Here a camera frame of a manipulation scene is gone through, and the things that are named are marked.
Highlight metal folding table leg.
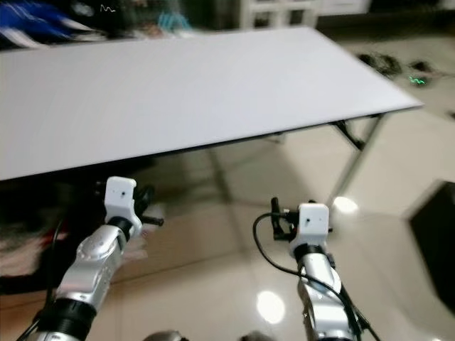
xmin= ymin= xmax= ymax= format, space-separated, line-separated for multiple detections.
xmin=327 ymin=114 xmax=386 ymax=205

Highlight dark clothes pile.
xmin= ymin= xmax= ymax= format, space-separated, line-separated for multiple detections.
xmin=0 ymin=190 xmax=59 ymax=296

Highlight black furniture panel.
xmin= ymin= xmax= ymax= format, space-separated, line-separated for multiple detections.
xmin=409 ymin=181 xmax=455 ymax=313

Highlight device with green light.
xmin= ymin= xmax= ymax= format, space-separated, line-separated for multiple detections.
xmin=407 ymin=73 xmax=431 ymax=88

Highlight white cabinet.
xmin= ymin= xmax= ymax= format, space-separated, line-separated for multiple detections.
xmin=238 ymin=0 xmax=370 ymax=28

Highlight blue white cloth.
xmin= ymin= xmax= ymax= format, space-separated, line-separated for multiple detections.
xmin=0 ymin=0 xmax=93 ymax=49

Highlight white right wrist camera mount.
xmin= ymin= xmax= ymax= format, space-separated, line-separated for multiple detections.
xmin=289 ymin=202 xmax=331 ymax=248

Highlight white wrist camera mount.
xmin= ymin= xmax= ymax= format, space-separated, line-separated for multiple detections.
xmin=105 ymin=176 xmax=138 ymax=222
xmin=289 ymin=202 xmax=331 ymax=248

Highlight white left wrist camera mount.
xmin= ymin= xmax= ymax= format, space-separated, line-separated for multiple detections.
xmin=105 ymin=176 xmax=138 ymax=222

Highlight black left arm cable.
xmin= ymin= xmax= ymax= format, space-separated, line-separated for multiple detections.
xmin=51 ymin=186 xmax=107 ymax=313

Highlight black cable heap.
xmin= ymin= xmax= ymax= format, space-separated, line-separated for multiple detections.
xmin=355 ymin=51 xmax=443 ymax=90

